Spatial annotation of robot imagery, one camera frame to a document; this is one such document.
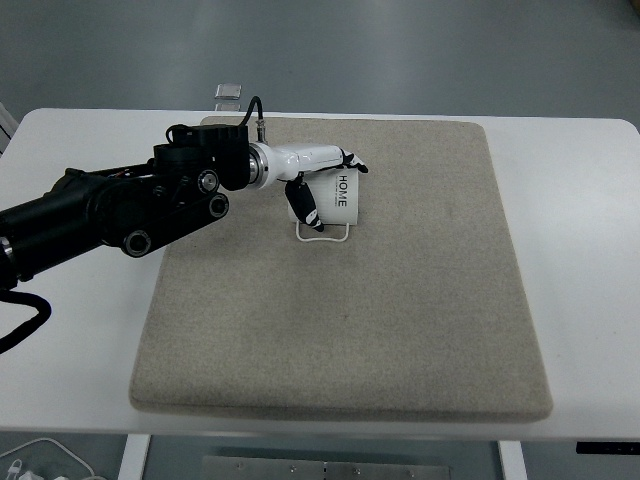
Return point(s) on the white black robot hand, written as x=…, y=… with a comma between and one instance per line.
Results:
x=270, y=163

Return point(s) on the white HOME mug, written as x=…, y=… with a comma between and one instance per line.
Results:
x=336, y=194

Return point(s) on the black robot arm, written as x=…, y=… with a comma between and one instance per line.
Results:
x=144, y=207

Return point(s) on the lower metal floor plate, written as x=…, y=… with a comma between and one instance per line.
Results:
x=227, y=106

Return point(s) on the metal floor plate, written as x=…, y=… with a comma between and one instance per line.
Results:
x=228, y=91
x=227, y=106

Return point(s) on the upper metal floor plate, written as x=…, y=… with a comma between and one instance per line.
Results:
x=228, y=91

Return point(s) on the beige fabric mat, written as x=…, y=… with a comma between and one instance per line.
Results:
x=421, y=314

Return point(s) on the right white table leg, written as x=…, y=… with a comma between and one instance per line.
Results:
x=512, y=460

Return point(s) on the white table leg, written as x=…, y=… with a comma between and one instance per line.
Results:
x=134, y=457
x=512, y=460

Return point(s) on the left white table leg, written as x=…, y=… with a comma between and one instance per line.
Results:
x=134, y=457

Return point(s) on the black table control panel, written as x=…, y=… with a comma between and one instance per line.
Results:
x=608, y=448

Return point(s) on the grey metal base plate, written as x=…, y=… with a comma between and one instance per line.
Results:
x=224, y=467

